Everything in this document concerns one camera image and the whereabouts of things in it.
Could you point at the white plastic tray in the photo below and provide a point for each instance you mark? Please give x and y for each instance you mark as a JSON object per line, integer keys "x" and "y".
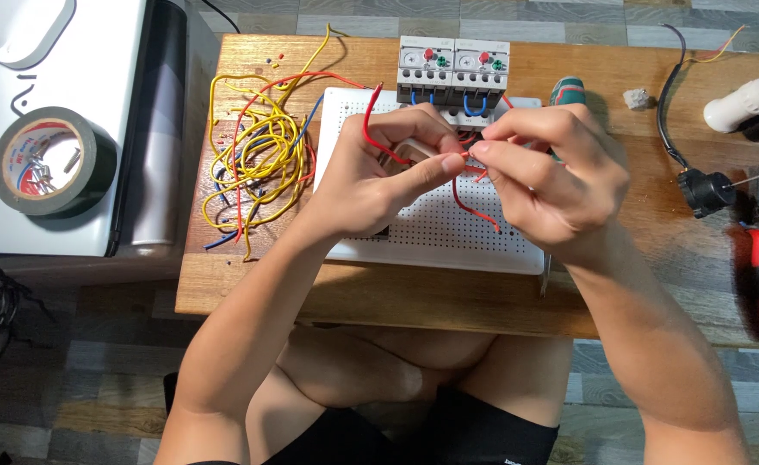
{"x": 11, "y": 26}

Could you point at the white contactor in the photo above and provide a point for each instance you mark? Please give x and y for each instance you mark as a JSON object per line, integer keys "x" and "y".
{"x": 460, "y": 117}

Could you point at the grey overload relay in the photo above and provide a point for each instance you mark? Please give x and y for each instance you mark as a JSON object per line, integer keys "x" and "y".
{"x": 481, "y": 72}
{"x": 426, "y": 71}

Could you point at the white perforated board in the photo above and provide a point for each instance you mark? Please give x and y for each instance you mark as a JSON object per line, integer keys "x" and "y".
{"x": 444, "y": 239}

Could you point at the person's left hand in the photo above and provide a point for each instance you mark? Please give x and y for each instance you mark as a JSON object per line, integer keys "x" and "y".
{"x": 363, "y": 187}

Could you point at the heap of metal screws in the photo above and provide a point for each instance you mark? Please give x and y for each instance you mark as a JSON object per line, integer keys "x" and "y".
{"x": 42, "y": 177}

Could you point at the person's bare legs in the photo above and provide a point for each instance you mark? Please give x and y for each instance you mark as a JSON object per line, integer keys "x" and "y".
{"x": 379, "y": 368}

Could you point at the person's right hand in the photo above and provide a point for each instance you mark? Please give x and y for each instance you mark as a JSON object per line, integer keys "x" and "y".
{"x": 573, "y": 174}

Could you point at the small grey lump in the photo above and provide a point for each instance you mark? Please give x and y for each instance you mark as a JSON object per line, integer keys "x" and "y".
{"x": 636, "y": 98}

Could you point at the black shorts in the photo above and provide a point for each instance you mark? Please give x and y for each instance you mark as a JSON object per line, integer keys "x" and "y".
{"x": 476, "y": 433}

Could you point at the white appliance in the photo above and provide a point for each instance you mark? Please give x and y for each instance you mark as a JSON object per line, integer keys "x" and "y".
{"x": 82, "y": 64}

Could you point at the black tape roll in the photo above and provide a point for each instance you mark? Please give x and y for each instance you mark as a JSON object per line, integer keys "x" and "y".
{"x": 98, "y": 165}

